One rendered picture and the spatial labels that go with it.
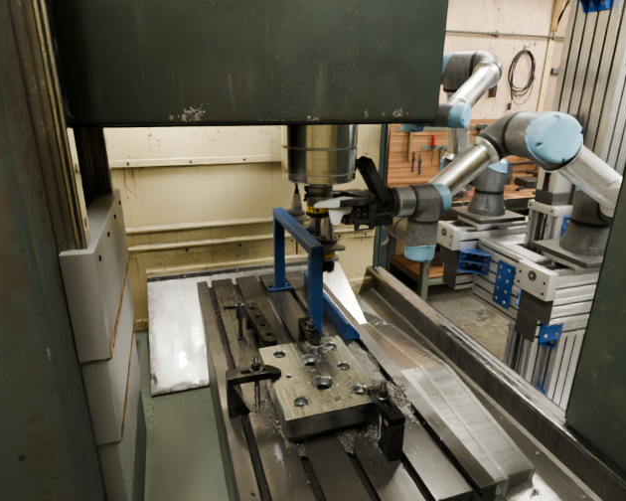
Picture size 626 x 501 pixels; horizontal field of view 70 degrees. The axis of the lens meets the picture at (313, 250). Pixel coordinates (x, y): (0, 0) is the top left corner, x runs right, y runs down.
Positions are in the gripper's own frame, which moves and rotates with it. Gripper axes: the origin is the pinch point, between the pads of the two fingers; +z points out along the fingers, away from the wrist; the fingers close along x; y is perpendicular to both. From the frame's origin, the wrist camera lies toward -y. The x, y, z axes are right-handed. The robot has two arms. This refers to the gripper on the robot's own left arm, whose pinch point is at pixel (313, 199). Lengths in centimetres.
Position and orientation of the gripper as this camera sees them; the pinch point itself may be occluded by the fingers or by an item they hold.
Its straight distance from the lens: 97.8
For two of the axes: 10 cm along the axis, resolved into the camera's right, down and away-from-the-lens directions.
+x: -3.8, -3.1, 8.7
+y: -0.2, 9.4, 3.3
